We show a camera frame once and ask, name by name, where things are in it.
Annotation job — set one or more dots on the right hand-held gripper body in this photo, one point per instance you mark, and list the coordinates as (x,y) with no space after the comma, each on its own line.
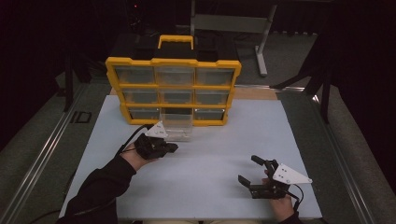
(292,175)

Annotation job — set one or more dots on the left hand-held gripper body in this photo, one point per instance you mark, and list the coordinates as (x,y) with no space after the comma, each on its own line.
(152,147)

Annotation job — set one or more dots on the clear plastic screw drawer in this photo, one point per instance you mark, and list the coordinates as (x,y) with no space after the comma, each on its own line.
(177,127)

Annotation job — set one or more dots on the yellow drawer organizer cabinet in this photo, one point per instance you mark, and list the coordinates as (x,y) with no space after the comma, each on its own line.
(174,62)

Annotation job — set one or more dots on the person's left hand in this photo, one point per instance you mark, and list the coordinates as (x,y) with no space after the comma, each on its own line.
(134,158)

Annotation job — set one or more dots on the person's right hand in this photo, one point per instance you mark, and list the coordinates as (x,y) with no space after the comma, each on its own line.
(281,205)

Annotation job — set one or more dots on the white table cover board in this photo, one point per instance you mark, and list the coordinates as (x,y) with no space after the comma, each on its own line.
(202,174)

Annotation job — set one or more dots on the grid of clear cabinet drawers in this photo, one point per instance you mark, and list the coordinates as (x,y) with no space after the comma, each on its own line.
(134,74)

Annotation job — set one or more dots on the black stand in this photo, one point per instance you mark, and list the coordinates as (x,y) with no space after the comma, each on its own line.
(323,84)
(70,81)

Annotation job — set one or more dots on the metal floor rail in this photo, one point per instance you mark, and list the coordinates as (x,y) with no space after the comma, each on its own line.
(345,161)
(40,152)

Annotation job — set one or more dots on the grey metal table frame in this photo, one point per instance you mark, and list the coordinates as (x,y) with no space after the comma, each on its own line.
(230,23)

